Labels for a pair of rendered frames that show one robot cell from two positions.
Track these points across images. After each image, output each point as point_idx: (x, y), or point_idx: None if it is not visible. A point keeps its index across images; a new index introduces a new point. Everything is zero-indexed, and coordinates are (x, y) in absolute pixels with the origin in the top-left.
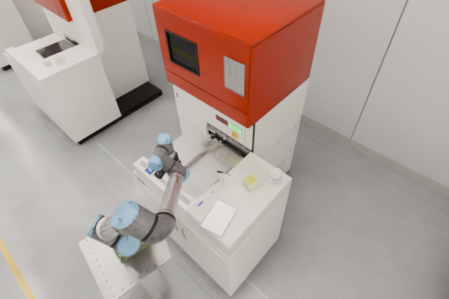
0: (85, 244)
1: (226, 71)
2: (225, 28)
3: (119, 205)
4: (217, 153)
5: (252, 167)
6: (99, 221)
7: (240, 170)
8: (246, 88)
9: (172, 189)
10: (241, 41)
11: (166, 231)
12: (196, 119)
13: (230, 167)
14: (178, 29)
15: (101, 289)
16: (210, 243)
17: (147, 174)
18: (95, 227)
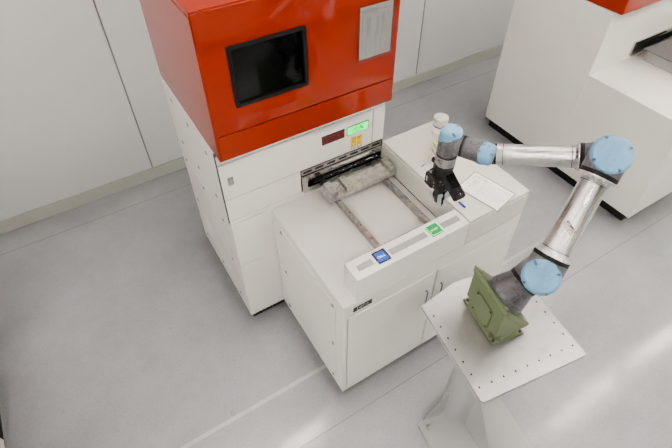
0: (487, 389)
1: (362, 33)
2: None
3: (597, 158)
4: (357, 184)
5: (411, 145)
6: (551, 254)
7: (413, 156)
8: (393, 34)
9: (533, 145)
10: None
11: None
12: (278, 187)
13: (385, 178)
14: (264, 22)
15: (564, 362)
16: (494, 233)
17: (390, 260)
18: (559, 261)
